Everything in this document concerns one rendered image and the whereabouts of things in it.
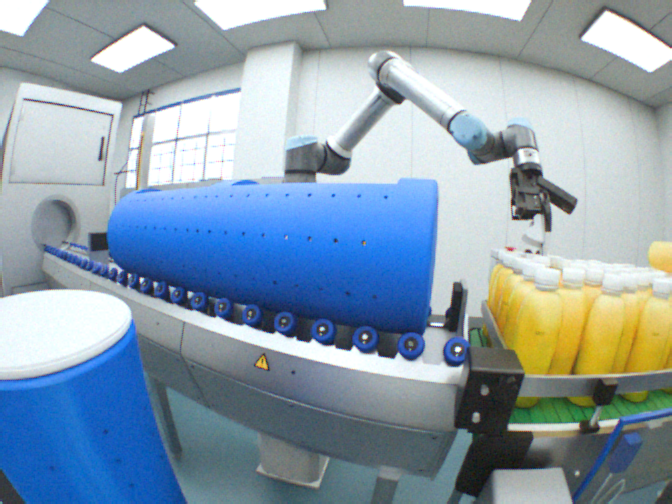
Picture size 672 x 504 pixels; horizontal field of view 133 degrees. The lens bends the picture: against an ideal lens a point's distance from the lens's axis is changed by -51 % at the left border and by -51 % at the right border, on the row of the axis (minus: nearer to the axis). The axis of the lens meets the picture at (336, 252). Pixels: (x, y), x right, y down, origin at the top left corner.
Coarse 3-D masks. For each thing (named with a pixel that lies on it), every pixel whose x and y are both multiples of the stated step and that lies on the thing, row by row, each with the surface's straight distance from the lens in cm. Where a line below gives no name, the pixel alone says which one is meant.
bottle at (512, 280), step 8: (520, 272) 57; (512, 280) 57; (520, 280) 56; (504, 288) 57; (512, 288) 56; (504, 296) 57; (504, 304) 57; (504, 312) 57; (496, 320) 60; (504, 320) 57
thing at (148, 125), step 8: (144, 120) 176; (152, 120) 175; (144, 128) 174; (152, 128) 174; (144, 136) 171; (152, 136) 173; (144, 144) 170; (152, 144) 173; (144, 152) 169; (144, 160) 169; (136, 168) 172; (144, 168) 168; (136, 176) 170; (144, 176) 168; (136, 184) 169; (144, 184) 168; (152, 392) 201
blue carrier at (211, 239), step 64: (192, 192) 69; (256, 192) 56; (320, 192) 49; (384, 192) 46; (128, 256) 87; (192, 256) 62; (256, 256) 50; (320, 256) 44; (384, 256) 41; (384, 320) 47
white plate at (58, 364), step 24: (0, 312) 46; (24, 312) 44; (48, 312) 42; (72, 312) 41; (96, 312) 40; (120, 312) 39; (0, 336) 37; (24, 336) 35; (48, 336) 34; (72, 336) 33; (96, 336) 32; (120, 336) 33; (0, 360) 31; (24, 360) 30; (48, 360) 29; (72, 360) 29
